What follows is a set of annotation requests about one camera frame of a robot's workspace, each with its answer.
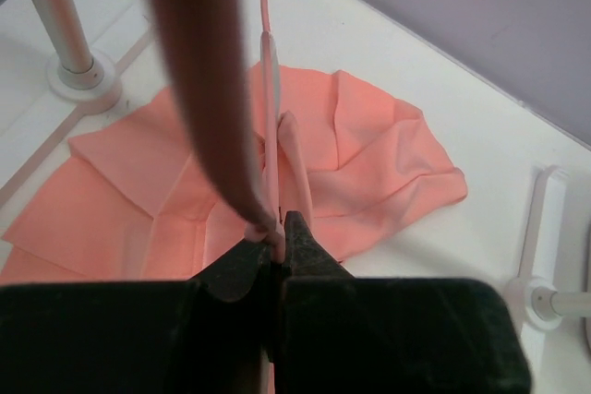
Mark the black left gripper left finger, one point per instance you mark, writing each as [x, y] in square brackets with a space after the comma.
[200, 335]

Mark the pink wire hanger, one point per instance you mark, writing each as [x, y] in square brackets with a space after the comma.
[280, 138]

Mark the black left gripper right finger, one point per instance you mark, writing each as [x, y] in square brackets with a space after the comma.
[342, 334]

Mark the white clothes rack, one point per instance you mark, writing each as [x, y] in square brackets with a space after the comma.
[85, 80]

